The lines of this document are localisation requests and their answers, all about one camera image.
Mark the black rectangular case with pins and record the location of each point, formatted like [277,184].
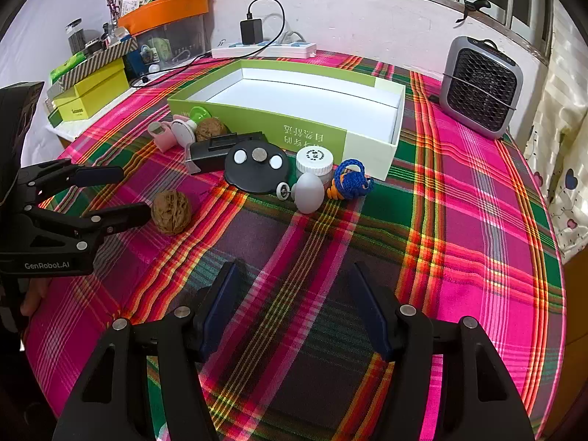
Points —
[206,156]

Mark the green and white suction cup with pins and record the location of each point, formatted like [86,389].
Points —
[200,115]

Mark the clear bin with orange lid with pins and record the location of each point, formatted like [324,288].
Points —
[170,23]

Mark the person's left hand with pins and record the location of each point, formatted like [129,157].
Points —
[33,298]

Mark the glass jar with black lid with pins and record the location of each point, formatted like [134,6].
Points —
[76,36]

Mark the black charger adapter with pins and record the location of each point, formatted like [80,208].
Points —
[251,31]

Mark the white egg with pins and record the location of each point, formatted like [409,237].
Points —
[308,193]

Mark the yellow-green shoebox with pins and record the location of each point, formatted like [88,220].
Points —
[94,89]

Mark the pink plastic holder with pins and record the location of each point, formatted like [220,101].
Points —
[161,135]

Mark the white power strip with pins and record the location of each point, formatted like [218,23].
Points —
[262,50]

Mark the cream patterned curtain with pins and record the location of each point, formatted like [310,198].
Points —
[567,147]

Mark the black clip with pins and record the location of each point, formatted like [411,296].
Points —
[475,8]

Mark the green and white cardboard box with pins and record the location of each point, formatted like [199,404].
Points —
[303,101]

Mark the pink plaid tablecloth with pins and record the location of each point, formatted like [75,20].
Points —
[459,239]

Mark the brown walnut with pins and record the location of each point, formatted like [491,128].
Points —
[211,131]
[171,213]

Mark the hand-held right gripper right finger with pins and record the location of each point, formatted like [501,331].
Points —
[370,308]

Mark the black round caster base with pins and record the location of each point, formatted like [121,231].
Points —
[257,172]

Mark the striped cardboard box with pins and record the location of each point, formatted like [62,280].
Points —
[92,66]

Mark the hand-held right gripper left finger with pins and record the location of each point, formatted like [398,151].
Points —
[220,305]

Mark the small white ball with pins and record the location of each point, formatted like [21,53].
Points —
[155,69]

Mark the green packet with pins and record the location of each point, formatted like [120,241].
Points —
[66,65]

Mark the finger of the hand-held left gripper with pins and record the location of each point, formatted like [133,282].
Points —
[99,175]
[131,218]

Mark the grey desk fan heater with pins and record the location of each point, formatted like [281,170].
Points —
[480,89]

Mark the white round jar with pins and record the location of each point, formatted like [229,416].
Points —
[313,161]

